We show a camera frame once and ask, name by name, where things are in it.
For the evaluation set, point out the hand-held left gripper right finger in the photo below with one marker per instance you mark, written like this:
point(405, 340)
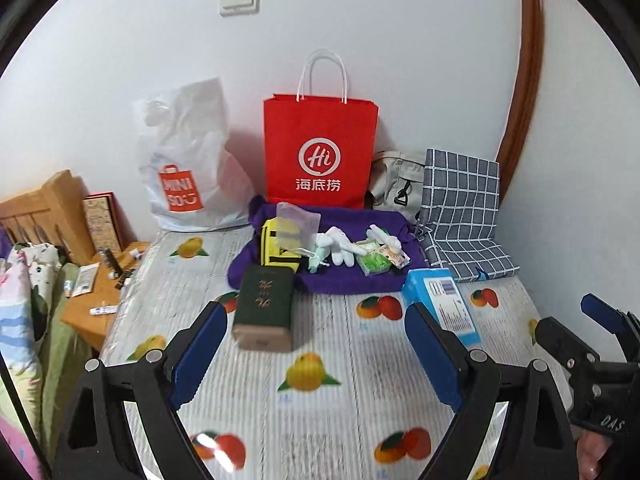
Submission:
point(432, 355)

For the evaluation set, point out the patterned hardcover book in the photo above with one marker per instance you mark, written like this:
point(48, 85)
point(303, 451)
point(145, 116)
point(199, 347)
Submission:
point(102, 222)

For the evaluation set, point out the wooden headboard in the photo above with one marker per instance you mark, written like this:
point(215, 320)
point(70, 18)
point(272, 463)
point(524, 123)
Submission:
point(45, 200)

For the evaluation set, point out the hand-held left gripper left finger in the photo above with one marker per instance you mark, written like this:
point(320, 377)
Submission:
point(195, 355)

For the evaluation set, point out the red paper bag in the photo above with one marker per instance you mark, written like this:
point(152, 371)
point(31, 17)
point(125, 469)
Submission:
point(320, 130)

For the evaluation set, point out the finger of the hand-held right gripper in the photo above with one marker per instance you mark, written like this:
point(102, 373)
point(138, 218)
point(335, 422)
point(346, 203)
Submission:
point(562, 342)
point(602, 312)

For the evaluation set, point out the beige canvas bag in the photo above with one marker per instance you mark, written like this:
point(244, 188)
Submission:
point(392, 180)

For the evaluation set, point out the dark green tea box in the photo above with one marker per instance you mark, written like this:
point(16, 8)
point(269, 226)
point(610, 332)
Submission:
point(265, 305)

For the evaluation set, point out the white plastic shopping bag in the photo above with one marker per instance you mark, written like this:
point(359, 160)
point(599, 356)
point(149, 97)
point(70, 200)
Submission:
point(190, 140)

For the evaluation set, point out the black cosmetic bottle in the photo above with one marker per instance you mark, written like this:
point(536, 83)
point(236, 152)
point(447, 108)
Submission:
point(108, 260)

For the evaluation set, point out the white gloves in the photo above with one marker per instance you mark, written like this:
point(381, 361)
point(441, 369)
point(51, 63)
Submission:
point(337, 245)

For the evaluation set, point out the brown wooden door frame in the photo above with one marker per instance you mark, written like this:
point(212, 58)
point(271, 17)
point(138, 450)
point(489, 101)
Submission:
point(525, 85)

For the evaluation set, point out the wooden nightstand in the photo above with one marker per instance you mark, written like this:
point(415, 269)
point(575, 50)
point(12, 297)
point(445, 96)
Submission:
point(95, 327)

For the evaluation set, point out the blue tissue box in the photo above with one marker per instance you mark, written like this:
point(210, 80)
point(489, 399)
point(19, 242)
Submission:
point(442, 300)

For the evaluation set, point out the purple plush cloth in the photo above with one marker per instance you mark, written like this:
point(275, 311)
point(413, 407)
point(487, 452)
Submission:
point(5, 245)

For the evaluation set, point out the mint green soft toy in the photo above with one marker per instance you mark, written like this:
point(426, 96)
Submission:
point(316, 261)

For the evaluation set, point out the yellow zip pouch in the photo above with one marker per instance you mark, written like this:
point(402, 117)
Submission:
point(272, 252)

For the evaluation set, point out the translucent mesh pouch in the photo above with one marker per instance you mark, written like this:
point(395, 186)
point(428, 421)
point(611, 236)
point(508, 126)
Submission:
point(297, 225)

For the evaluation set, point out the panda print pillow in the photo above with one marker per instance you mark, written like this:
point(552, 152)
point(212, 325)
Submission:
point(42, 270)

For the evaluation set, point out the person's right hand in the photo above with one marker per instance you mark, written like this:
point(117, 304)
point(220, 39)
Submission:
point(592, 457)

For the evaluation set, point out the green wet wipes packet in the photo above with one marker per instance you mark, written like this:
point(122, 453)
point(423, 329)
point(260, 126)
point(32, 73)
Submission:
point(376, 263)

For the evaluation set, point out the green bedsheet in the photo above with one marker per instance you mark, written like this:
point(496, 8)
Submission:
point(60, 355)

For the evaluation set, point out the grey checked folded cloth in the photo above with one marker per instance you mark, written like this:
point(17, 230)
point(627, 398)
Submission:
point(460, 210)

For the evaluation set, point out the pastel striped quilt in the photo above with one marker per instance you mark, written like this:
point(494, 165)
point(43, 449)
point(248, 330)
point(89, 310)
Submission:
point(15, 340)

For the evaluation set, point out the clear green tissue packet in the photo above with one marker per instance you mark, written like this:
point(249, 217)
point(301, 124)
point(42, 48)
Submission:
point(364, 247)

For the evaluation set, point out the small printed packet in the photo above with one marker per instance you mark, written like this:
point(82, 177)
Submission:
point(395, 255)

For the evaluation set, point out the fruit print tablecloth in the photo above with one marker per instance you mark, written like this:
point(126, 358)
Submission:
point(310, 425)

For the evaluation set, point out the small white bottle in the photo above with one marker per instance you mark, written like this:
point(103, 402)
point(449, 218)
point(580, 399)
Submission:
point(135, 252)

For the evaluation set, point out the small green tube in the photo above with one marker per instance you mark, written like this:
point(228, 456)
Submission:
point(69, 287)

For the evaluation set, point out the small white ointment tube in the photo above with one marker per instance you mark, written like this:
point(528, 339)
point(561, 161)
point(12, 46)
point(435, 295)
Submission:
point(102, 309)

